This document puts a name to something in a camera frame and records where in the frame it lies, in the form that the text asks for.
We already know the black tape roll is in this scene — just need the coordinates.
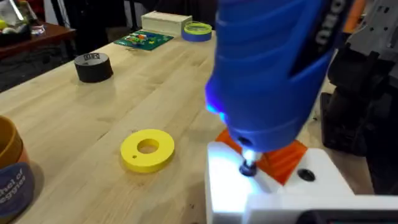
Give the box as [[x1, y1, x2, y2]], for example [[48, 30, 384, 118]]
[[73, 52, 114, 84]]

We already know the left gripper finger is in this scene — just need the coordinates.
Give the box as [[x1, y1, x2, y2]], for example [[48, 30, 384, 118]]
[[205, 129, 356, 224]]

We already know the yellow-green tape roll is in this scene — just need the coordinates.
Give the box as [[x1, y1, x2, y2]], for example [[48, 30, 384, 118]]
[[183, 21, 213, 35]]

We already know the dark wooden side table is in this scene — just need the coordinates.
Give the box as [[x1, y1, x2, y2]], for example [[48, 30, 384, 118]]
[[0, 21, 77, 60]]

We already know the green board with toy blocks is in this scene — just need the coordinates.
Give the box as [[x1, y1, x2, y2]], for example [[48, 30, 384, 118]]
[[113, 30, 175, 52]]

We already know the pale wooden box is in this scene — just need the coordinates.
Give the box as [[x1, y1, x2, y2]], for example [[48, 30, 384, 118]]
[[141, 11, 193, 38]]

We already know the orange tub with blue label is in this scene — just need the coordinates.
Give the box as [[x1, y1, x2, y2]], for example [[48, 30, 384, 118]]
[[0, 115, 35, 224]]

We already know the blue tape roll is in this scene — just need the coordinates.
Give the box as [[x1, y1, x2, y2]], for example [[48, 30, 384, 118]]
[[181, 26, 213, 43]]

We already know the yellow disc with holes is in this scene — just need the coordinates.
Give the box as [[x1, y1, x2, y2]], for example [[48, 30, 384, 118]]
[[120, 129, 175, 174]]

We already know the blue electric screwdriver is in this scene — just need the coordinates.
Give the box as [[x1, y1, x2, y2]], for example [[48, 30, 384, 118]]
[[204, 0, 354, 170]]

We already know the small dark screw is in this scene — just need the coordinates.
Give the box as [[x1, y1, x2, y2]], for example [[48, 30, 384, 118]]
[[238, 161, 258, 178]]

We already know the black bin of assorted items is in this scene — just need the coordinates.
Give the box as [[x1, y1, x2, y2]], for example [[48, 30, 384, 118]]
[[0, 0, 46, 47]]

